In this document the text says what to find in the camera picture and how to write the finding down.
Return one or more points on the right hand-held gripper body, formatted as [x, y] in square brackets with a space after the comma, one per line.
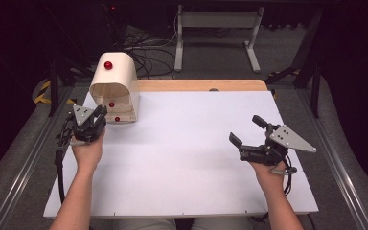
[262, 153]

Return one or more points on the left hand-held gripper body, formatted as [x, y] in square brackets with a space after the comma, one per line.
[87, 129]

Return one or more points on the tall clear drawer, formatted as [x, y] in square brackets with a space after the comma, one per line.
[121, 97]

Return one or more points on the cream jewelry box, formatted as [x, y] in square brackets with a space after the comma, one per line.
[118, 73]

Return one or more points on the person's left hand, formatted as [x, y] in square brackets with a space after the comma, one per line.
[87, 153]

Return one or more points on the person's right hand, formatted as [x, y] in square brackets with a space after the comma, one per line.
[270, 177]

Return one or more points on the low cream drawer, red knob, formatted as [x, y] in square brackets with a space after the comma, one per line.
[121, 117]

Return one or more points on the black tripod stand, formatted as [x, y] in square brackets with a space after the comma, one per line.
[56, 83]

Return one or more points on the yellow and black floor tape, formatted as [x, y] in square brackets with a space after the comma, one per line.
[43, 94]

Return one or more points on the white board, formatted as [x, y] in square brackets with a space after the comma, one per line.
[179, 153]

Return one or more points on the wooden table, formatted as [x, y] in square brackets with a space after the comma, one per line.
[204, 85]

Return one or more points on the black metal stand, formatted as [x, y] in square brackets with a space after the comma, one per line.
[308, 57]

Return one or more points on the person's right leg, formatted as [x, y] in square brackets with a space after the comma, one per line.
[220, 224]

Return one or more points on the person's leg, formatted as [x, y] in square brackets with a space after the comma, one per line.
[220, 224]
[147, 224]

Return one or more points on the desk with grey metal legs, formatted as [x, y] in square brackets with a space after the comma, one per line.
[217, 19]

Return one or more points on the person's left leg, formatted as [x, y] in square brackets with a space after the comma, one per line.
[147, 224]

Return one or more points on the aluminium floor rail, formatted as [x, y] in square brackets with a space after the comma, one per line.
[338, 166]
[22, 172]

